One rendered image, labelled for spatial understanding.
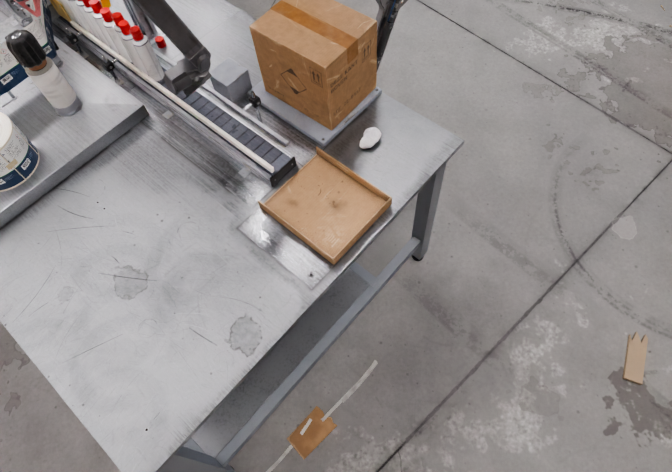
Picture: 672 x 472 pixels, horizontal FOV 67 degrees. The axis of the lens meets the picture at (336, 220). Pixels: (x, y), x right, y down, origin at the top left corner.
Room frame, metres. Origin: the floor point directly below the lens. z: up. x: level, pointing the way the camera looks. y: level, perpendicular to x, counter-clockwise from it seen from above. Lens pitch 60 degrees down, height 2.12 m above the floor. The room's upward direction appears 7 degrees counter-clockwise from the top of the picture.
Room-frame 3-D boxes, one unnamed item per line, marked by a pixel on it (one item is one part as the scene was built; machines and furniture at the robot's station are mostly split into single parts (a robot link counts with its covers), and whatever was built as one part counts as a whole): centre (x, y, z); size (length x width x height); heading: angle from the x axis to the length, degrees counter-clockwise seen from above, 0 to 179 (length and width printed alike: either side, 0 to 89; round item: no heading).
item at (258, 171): (1.54, 0.70, 0.85); 1.65 x 0.11 x 0.05; 42
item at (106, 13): (1.49, 0.66, 0.98); 0.05 x 0.05 x 0.20
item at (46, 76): (1.29, 0.85, 1.03); 0.09 x 0.09 x 0.30
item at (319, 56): (1.26, 0.00, 0.99); 0.30 x 0.24 x 0.27; 45
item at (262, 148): (1.54, 0.70, 0.86); 1.65 x 0.08 x 0.04; 42
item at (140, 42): (1.38, 0.56, 0.98); 0.05 x 0.05 x 0.20
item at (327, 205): (0.80, 0.03, 0.85); 0.30 x 0.26 x 0.04; 42
